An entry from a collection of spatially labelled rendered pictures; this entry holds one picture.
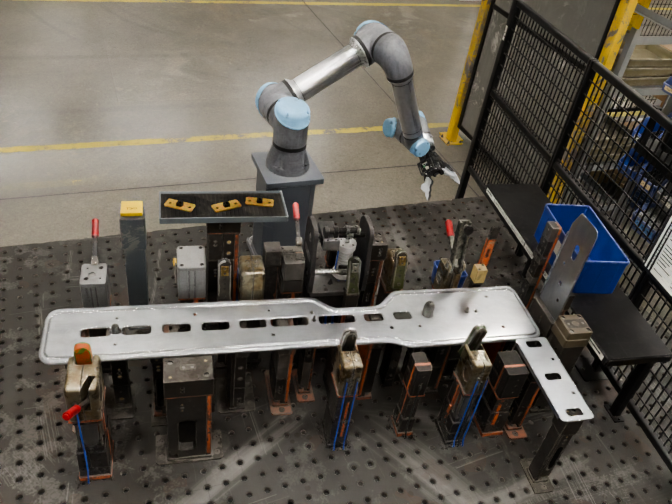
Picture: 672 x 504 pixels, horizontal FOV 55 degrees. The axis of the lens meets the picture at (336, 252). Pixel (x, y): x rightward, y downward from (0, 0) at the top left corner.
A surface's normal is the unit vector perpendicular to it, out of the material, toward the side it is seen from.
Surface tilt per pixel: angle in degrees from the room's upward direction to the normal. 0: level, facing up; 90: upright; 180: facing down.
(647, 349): 0
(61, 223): 0
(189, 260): 0
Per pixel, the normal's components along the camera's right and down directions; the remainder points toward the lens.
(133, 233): 0.21, 0.63
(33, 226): 0.13, -0.78
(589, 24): -0.93, 0.15
